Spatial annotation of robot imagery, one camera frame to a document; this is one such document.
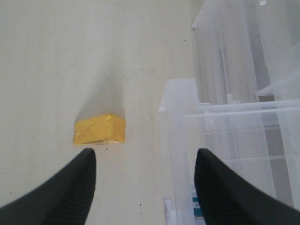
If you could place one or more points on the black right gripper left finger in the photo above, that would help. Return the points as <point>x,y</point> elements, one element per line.
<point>64,199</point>

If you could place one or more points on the clear drawer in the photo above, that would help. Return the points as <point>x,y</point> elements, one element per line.
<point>259,141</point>

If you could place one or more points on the yellow cheese wedge toy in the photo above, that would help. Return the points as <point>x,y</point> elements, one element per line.
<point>104,129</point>

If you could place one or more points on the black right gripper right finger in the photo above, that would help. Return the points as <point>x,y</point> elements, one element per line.
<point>225,198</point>

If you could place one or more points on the white bottle teal label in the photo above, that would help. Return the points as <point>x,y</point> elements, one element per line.
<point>198,214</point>

